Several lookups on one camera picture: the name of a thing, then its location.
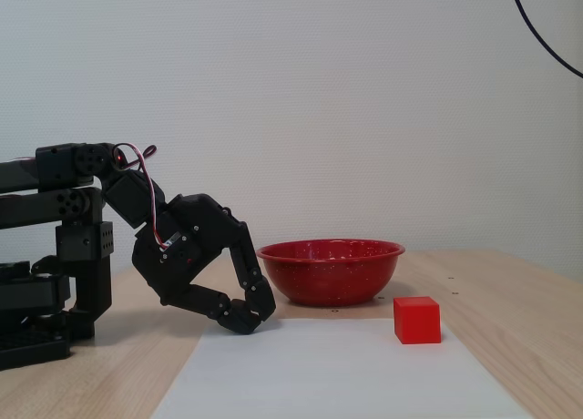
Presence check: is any red cube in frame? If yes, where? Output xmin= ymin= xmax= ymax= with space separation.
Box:
xmin=393 ymin=295 xmax=443 ymax=345

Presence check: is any red speckled enamel bowl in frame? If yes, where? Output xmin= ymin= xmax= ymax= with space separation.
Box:
xmin=255 ymin=239 xmax=406 ymax=307

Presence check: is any red white servo wire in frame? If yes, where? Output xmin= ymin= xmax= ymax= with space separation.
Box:
xmin=111 ymin=141 xmax=175 ymax=250

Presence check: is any white paper sheet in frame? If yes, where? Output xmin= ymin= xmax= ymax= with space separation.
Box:
xmin=149 ymin=317 xmax=534 ymax=419

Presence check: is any dark hanging cable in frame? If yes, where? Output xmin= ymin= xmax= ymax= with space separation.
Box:
xmin=507 ymin=0 xmax=583 ymax=79

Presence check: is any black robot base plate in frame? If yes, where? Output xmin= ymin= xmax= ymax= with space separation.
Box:
xmin=0 ymin=260 xmax=73 ymax=373

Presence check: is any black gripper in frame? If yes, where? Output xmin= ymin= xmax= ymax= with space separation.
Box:
xmin=130 ymin=192 xmax=278 ymax=337

